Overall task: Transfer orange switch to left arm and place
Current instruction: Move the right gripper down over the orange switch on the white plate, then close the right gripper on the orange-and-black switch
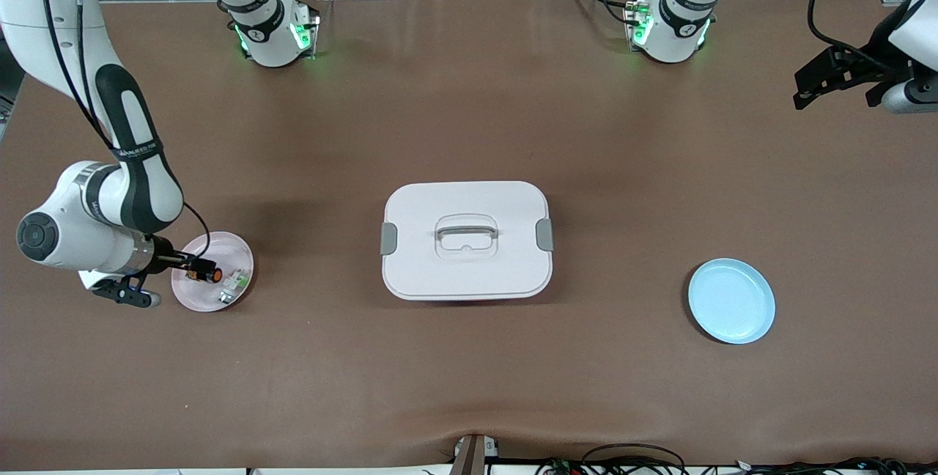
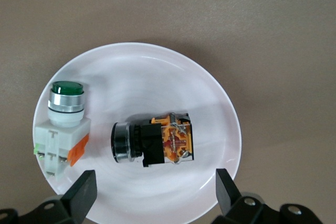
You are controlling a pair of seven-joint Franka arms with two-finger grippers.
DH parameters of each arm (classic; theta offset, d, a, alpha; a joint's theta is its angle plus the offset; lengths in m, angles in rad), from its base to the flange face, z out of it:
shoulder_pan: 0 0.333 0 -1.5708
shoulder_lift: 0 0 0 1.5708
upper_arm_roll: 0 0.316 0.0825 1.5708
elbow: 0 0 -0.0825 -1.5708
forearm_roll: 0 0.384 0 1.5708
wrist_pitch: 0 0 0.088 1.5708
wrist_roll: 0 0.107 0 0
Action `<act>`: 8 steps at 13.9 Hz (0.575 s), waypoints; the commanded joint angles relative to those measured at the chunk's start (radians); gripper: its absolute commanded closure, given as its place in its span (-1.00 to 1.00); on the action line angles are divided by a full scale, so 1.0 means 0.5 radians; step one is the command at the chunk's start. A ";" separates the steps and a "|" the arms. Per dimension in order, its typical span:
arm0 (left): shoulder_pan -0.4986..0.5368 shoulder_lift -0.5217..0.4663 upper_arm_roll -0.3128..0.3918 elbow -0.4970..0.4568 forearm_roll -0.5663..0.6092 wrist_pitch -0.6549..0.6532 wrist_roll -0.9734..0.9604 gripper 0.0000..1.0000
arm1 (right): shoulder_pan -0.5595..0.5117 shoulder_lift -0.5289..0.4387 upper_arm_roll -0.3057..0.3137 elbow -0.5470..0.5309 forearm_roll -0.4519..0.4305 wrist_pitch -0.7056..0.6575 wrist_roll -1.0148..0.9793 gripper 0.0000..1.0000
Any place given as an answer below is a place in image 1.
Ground white lidded storage box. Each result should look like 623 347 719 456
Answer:
380 181 555 302

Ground light pink round plate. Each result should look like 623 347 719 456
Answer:
171 231 255 313

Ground green white battery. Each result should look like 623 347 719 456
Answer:
218 268 252 306

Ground light blue round plate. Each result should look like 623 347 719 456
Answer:
687 258 776 345

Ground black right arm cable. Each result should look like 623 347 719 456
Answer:
40 0 213 262

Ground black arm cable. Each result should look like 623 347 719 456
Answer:
808 0 891 70
40 0 213 262

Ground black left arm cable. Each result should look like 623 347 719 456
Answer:
808 0 891 70

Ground metal bracket at table edge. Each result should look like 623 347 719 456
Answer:
450 434 501 475

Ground black cable bundle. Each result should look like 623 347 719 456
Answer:
733 456 938 475

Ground black cable loop with connectors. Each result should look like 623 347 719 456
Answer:
535 443 690 475

